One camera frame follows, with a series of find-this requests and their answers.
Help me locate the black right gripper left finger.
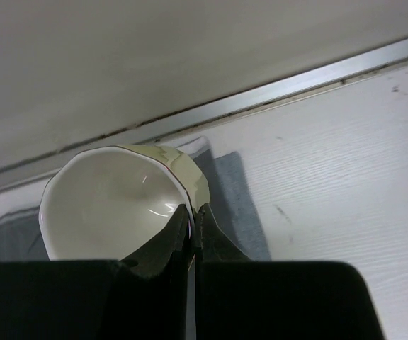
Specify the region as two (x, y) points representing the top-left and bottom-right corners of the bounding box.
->
(120, 204), (192, 280)

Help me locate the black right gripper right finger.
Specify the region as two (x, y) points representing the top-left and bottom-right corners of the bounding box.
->
(193, 203), (251, 264)

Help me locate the pale green mug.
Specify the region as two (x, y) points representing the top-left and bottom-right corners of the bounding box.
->
(38, 145), (210, 261)

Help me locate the grey striped cloth placemat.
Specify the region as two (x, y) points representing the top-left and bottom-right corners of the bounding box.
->
(0, 137), (271, 262)

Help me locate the metal table edge rail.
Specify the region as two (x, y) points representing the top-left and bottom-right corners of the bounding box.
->
(0, 38), (408, 192)

